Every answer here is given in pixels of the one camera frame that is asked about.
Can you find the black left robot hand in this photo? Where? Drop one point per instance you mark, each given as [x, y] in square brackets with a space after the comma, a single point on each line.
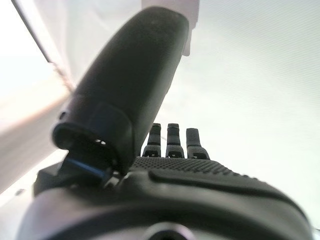
[150, 200]

